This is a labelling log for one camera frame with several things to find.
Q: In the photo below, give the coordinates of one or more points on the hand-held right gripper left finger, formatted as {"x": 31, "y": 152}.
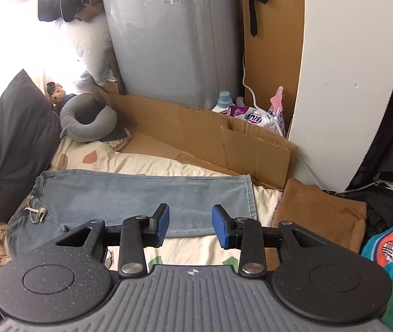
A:
{"x": 162, "y": 226}

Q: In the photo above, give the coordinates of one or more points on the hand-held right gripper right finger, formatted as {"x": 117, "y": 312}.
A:
{"x": 221, "y": 230}

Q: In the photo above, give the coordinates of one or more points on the blue denim pants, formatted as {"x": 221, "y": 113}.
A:
{"x": 131, "y": 193}

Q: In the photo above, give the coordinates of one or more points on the pile of dark clothes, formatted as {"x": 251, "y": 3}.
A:
{"x": 386, "y": 207}

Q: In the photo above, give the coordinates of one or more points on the cream bear print bed sheet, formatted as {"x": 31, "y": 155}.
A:
{"x": 141, "y": 160}

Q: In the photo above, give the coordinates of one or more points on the brown cardboard box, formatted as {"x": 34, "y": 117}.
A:
{"x": 189, "y": 135}

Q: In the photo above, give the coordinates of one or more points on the small patterned cloth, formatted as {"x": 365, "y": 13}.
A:
{"x": 118, "y": 140}

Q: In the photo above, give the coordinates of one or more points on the brown folded cloth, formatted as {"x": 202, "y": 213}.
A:
{"x": 321, "y": 214}

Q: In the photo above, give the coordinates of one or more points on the white purple detergent bag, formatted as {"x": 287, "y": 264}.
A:
{"x": 251, "y": 117}

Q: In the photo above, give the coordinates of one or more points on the detergent bottle with teal cap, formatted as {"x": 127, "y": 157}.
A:
{"x": 222, "y": 102}

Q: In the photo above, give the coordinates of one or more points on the grey neck pillow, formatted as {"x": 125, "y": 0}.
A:
{"x": 79, "y": 124}

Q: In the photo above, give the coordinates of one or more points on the pink white bag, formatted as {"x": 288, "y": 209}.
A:
{"x": 276, "y": 107}

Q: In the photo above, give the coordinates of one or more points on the small teddy bear toy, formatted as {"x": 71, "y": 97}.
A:
{"x": 57, "y": 95}

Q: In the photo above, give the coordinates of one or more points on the teal printed garment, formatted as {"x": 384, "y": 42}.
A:
{"x": 390, "y": 245}

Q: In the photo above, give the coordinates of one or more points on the dark grey pillow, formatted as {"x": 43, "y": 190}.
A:
{"x": 13, "y": 138}

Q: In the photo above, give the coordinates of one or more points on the grey washing machine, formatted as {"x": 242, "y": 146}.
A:
{"x": 172, "y": 41}

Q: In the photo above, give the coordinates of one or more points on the tall cardboard sheet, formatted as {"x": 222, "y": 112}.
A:
{"x": 276, "y": 48}

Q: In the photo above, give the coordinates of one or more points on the white bedding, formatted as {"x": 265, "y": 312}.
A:
{"x": 86, "y": 48}

